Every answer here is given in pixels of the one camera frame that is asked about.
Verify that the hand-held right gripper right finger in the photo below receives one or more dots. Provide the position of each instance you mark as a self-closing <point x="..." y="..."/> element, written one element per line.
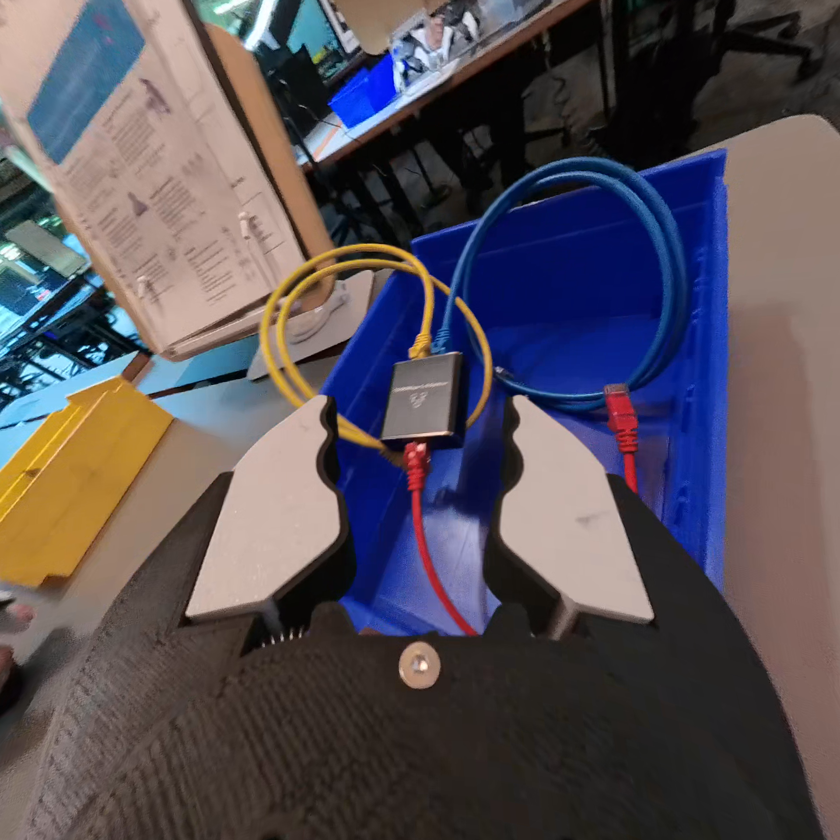
<point x="571" y="518"/>

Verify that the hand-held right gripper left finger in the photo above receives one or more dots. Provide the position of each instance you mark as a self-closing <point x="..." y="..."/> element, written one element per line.
<point x="275" y="512"/>

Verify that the grey ethernet splitter box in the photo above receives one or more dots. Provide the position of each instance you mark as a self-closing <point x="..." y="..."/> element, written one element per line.
<point x="420" y="400"/>

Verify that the blue storage bin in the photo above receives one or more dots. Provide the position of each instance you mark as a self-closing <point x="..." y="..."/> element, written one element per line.
<point x="564" y="289"/>

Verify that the grey desk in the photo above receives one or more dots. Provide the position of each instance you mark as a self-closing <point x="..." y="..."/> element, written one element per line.
<point x="781" y="394"/>

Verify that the white board stand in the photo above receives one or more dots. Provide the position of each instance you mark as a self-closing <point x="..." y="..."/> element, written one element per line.
<point x="315" y="325"/>

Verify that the yellow bin with black divider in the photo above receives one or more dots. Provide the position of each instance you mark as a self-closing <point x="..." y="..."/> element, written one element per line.
<point x="65" y="472"/>

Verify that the cardboard-backed instruction sheet board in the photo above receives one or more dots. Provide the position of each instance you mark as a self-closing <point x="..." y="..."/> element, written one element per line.
<point x="164" y="197"/>

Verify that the small blue bin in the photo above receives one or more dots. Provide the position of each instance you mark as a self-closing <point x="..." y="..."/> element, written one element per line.
<point x="364" y="95"/>

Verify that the computer monitor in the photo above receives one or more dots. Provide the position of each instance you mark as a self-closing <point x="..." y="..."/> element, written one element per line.
<point x="308" y="39"/>

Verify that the white robot toy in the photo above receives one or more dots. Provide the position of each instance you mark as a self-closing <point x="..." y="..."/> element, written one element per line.
<point x="420" y="52"/>

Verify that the wooden table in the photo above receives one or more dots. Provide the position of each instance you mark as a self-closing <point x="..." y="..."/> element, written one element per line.
<point x="512" y="29"/>

